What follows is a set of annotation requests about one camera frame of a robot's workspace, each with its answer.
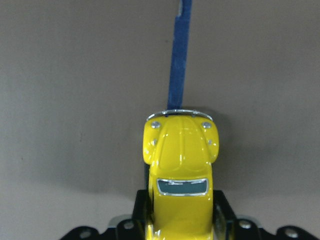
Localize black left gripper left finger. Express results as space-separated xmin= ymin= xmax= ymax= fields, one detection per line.
xmin=132 ymin=163 xmax=153 ymax=240

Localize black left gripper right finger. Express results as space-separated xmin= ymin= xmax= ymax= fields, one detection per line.
xmin=213 ymin=190 xmax=237 ymax=240

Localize yellow beetle toy car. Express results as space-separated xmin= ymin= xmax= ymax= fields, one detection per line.
xmin=142 ymin=109 xmax=219 ymax=240

